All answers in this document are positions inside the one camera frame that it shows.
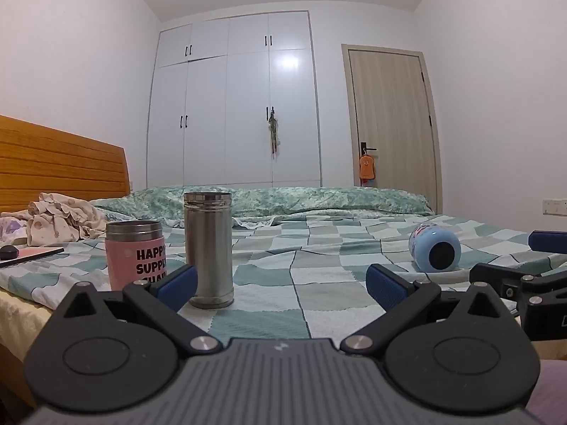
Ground cream mattress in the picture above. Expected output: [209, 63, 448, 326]
[0, 288, 58, 408]

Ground green floral quilt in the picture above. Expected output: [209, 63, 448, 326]
[91, 186, 432, 227]

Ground light blue cup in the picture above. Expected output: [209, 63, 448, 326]
[408, 222, 462, 272]

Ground orange hanging plush toy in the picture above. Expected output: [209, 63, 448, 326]
[358, 153, 377, 182]

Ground white wardrobe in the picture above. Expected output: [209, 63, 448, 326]
[146, 10, 323, 189]

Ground checkered bed sheet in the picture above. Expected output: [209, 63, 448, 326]
[0, 210, 567, 346]

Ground pink cup with steel rim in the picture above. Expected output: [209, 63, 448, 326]
[105, 220, 168, 291]

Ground person's pink clothing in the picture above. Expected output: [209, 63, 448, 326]
[529, 358, 567, 425]

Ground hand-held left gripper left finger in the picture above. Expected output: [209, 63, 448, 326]
[55, 265, 223, 356]

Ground light wooden door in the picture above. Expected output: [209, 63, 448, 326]
[341, 43, 444, 214]

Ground purple patterned cloth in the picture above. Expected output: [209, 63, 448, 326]
[0, 212, 34, 249]

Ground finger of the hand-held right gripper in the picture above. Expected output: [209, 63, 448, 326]
[528, 229, 567, 254]
[470, 263, 567, 315]

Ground tall stainless steel cup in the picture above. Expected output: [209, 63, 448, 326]
[183, 191, 235, 310]

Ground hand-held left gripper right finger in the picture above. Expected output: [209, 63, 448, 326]
[340, 264, 517, 356]

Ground crumpled beige patterned clothes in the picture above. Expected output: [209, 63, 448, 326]
[26, 192, 107, 247]

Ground pink flat tablet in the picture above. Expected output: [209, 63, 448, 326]
[0, 246, 65, 269]

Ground wooden headboard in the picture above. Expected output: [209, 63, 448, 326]
[0, 115, 131, 214]

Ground hanging green ornament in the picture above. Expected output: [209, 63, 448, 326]
[266, 107, 281, 157]

